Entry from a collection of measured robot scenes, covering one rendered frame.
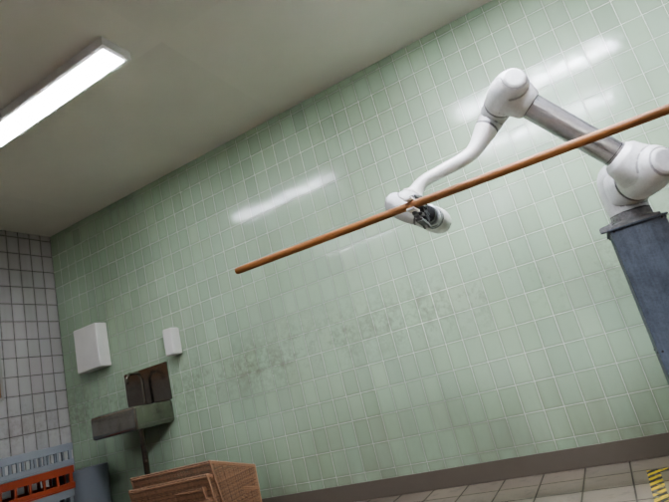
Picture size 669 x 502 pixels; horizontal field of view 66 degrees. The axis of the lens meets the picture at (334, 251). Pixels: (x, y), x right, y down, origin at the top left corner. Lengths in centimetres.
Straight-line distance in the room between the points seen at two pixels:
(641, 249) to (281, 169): 231
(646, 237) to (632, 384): 88
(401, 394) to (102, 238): 292
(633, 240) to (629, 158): 34
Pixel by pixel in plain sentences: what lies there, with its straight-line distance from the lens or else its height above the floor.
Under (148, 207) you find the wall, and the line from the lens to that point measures 445.
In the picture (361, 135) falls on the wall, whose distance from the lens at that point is 342.
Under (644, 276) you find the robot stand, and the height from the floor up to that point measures 79.
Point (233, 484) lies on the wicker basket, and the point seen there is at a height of 29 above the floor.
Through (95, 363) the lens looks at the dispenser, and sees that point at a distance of 460.
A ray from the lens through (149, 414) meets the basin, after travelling 398.
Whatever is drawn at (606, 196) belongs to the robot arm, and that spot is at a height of 114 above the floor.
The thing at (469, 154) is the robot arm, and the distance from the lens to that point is 226.
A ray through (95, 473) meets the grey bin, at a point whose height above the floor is 50.
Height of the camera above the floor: 67
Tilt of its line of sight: 14 degrees up
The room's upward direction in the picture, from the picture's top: 14 degrees counter-clockwise
